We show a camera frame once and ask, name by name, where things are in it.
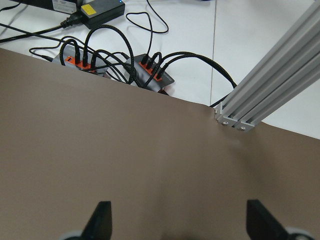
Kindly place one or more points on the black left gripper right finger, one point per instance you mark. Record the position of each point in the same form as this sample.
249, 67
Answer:
261, 224

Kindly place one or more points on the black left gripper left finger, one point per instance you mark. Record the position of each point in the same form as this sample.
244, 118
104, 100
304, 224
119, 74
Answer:
99, 226

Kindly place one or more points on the black power adapter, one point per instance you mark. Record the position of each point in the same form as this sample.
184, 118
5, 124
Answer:
98, 12

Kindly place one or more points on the aluminium frame post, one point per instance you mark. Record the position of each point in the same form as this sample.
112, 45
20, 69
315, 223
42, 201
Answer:
291, 66

